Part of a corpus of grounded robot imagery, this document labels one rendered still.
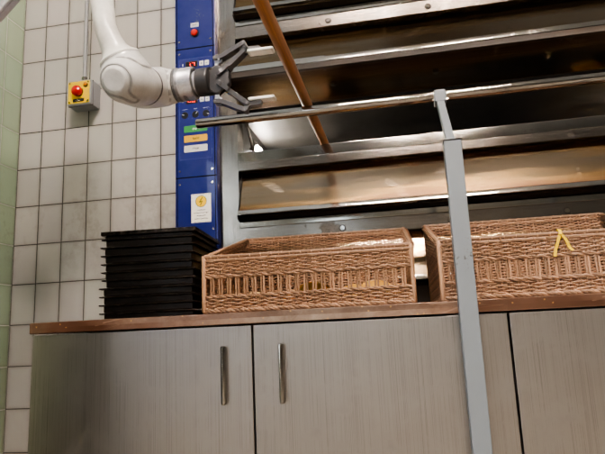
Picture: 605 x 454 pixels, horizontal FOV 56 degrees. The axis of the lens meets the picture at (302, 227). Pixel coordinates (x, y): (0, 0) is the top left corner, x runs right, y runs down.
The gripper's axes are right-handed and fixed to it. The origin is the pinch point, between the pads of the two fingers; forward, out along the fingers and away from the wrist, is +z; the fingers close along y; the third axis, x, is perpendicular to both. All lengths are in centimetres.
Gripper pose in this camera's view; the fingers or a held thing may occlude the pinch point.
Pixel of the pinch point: (270, 74)
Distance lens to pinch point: 155.8
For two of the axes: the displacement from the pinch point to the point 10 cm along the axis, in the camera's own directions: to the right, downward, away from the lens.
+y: 0.4, 9.8, -1.9
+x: -1.8, -1.8, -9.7
